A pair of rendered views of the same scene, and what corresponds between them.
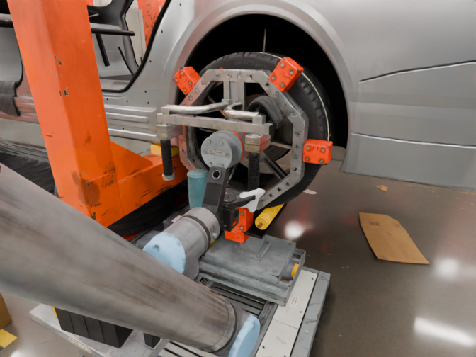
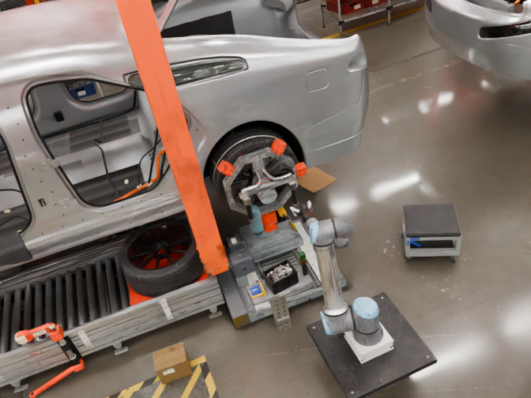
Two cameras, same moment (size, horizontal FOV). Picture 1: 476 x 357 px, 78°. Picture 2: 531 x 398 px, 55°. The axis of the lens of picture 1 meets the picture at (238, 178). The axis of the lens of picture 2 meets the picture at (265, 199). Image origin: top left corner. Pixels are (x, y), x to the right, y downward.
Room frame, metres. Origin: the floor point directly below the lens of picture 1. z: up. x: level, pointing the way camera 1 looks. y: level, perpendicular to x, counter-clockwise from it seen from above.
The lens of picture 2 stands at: (-1.26, 1.86, 3.15)
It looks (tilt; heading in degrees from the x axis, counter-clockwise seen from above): 39 degrees down; 322
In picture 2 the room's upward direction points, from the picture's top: 12 degrees counter-clockwise
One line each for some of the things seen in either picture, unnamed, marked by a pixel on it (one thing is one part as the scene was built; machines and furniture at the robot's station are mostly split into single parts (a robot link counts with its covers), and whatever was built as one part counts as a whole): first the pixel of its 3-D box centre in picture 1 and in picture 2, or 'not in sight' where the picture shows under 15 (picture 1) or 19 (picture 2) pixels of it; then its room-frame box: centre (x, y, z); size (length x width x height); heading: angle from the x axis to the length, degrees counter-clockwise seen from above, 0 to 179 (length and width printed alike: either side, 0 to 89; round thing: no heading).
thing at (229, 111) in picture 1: (248, 100); (275, 168); (0.99, -0.03, 1.03); 0.19 x 0.18 x 0.11; 154
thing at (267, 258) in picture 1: (252, 232); (265, 222); (1.30, -0.07, 0.32); 0.40 x 0.30 x 0.28; 64
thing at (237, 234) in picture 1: (241, 216); (266, 216); (1.18, -0.02, 0.48); 0.16 x 0.12 x 0.17; 154
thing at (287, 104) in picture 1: (237, 141); (261, 183); (1.14, 0.00, 0.85); 0.54 x 0.07 x 0.54; 64
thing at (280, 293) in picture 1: (251, 261); (268, 238); (1.30, -0.07, 0.13); 0.50 x 0.36 x 0.10; 64
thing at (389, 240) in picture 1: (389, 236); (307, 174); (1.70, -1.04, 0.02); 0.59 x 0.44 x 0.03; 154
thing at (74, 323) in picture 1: (103, 303); (280, 276); (0.64, 0.39, 0.51); 0.20 x 0.14 x 0.13; 73
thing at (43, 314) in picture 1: (102, 320); (279, 285); (0.65, 0.41, 0.44); 0.43 x 0.17 x 0.03; 64
